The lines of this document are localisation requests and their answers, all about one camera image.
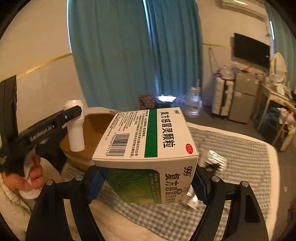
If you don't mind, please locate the white air conditioner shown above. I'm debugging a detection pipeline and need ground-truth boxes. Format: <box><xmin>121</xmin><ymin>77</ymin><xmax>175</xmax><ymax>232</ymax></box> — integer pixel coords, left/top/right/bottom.
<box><xmin>220</xmin><ymin>0</ymin><xmax>267</xmax><ymax>21</ymax></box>

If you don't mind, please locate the grey white checkered cloth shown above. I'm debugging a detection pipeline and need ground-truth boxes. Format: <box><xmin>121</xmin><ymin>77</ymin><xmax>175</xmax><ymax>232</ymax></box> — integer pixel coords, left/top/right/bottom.
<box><xmin>62</xmin><ymin>126</ymin><xmax>273</xmax><ymax>241</ymax></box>

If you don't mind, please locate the white plastic bottle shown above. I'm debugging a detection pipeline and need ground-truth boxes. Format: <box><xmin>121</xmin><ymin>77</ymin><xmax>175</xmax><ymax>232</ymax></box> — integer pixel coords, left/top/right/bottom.
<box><xmin>64</xmin><ymin>100</ymin><xmax>85</xmax><ymax>152</ymax></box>

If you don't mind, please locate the white dressing table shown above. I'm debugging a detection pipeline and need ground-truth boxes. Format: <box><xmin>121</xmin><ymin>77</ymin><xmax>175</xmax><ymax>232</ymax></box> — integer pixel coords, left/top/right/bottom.
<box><xmin>252</xmin><ymin>84</ymin><xmax>295</xmax><ymax>152</ymax></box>

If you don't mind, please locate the clear large water jug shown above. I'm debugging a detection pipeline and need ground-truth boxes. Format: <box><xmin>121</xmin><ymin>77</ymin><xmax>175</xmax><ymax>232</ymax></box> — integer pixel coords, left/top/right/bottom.
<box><xmin>185</xmin><ymin>87</ymin><xmax>201</xmax><ymax>117</ymax></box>

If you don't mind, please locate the grey mini fridge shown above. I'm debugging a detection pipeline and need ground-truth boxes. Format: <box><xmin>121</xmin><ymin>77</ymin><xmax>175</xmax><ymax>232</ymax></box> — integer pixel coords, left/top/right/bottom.
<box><xmin>228</xmin><ymin>71</ymin><xmax>260</xmax><ymax>123</ymax></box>

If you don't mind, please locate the person's left hand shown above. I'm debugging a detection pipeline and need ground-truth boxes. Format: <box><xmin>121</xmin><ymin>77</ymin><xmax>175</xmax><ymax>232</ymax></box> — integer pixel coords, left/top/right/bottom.
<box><xmin>1</xmin><ymin>153</ymin><xmax>45</xmax><ymax>194</ymax></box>

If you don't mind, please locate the dark patterned box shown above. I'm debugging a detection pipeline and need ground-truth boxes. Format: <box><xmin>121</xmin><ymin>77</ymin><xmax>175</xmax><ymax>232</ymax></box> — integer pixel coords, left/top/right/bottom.
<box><xmin>138</xmin><ymin>95</ymin><xmax>156</xmax><ymax>110</ymax></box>

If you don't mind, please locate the black wall television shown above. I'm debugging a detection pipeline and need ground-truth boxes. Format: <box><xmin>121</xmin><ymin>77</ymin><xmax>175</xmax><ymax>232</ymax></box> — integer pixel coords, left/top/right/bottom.
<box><xmin>234</xmin><ymin>33</ymin><xmax>270</xmax><ymax>69</ymax></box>

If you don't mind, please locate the silver pill blister pack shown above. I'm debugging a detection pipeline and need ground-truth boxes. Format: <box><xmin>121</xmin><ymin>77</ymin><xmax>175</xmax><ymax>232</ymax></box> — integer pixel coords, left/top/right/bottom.
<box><xmin>198</xmin><ymin>150</ymin><xmax>228</xmax><ymax>172</ymax></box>

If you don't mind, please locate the brown cardboard box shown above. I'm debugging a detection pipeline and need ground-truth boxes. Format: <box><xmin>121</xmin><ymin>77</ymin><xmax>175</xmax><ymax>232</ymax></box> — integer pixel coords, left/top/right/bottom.
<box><xmin>60</xmin><ymin>113</ymin><xmax>115</xmax><ymax>171</ymax></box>

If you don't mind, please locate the oval white vanity mirror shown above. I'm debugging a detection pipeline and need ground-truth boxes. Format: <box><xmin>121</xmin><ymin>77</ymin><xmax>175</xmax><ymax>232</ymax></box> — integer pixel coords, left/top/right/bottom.
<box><xmin>269</xmin><ymin>52</ymin><xmax>287</xmax><ymax>84</ymax></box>

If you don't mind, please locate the white green medicine box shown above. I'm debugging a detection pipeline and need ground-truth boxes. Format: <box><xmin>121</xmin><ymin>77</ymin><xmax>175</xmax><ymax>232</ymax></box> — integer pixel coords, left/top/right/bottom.
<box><xmin>92</xmin><ymin>108</ymin><xmax>199</xmax><ymax>204</ymax></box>

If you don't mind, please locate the white suitcase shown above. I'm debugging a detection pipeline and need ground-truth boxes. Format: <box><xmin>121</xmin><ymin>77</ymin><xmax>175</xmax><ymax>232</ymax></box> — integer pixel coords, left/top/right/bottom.
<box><xmin>212</xmin><ymin>77</ymin><xmax>234</xmax><ymax>116</ymax></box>

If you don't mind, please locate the teal curtain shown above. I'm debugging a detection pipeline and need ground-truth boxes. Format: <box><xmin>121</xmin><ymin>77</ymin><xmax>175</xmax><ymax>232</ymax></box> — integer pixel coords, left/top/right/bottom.
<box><xmin>67</xmin><ymin>1</ymin><xmax>203</xmax><ymax>111</ymax></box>

